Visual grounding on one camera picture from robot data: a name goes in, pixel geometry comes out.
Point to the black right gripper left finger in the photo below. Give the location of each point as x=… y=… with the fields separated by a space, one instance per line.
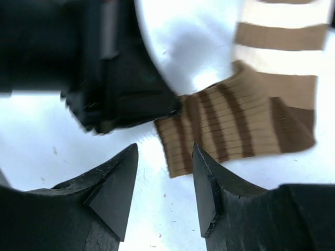
x=88 y=212

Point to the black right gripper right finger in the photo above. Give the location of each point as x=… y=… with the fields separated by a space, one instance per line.
x=235 y=214

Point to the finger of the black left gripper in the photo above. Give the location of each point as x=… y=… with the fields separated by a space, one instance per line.
x=104 y=109

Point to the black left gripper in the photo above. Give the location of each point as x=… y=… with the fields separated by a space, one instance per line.
x=92 y=52

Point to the brown tan striped sock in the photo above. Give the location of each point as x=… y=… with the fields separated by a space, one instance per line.
x=267 y=106

